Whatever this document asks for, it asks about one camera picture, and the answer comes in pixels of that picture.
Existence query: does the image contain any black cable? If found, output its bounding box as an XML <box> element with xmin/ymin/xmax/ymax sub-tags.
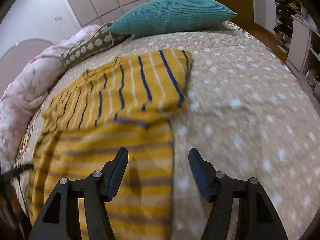
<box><xmin>15</xmin><ymin>175</ymin><xmax>29</xmax><ymax>217</ymax></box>

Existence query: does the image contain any green hedgehog bolster pillow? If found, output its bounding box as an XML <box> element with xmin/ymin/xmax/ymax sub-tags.
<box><xmin>61</xmin><ymin>21</ymin><xmax>130</xmax><ymax>67</ymax></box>

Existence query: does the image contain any pink floral duvet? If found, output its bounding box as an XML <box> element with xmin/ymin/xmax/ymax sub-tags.
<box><xmin>1</xmin><ymin>24</ymin><xmax>99</xmax><ymax>172</ymax></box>

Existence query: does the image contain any beige dotted quilted bedspread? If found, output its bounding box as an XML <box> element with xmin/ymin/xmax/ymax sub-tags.
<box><xmin>48</xmin><ymin>22</ymin><xmax>319</xmax><ymax>239</ymax></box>

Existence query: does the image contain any pink rounded headboard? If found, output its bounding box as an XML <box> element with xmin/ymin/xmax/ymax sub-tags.
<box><xmin>0</xmin><ymin>38</ymin><xmax>53</xmax><ymax>96</ymax></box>

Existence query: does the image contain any yellow striped knit sweater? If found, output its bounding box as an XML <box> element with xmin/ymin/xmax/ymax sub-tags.
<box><xmin>28</xmin><ymin>49</ymin><xmax>193</xmax><ymax>239</ymax></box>

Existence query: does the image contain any white cluttered shelf unit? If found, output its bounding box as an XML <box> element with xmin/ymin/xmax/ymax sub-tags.
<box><xmin>273</xmin><ymin>0</ymin><xmax>319</xmax><ymax>98</ymax></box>

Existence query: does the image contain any white wall switch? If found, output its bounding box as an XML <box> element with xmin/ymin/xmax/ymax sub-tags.
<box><xmin>55</xmin><ymin>16</ymin><xmax>62</xmax><ymax>22</ymax></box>

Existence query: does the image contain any teal corduroy cushion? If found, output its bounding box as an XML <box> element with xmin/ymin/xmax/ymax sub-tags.
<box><xmin>109</xmin><ymin>0</ymin><xmax>237</xmax><ymax>35</ymax></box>

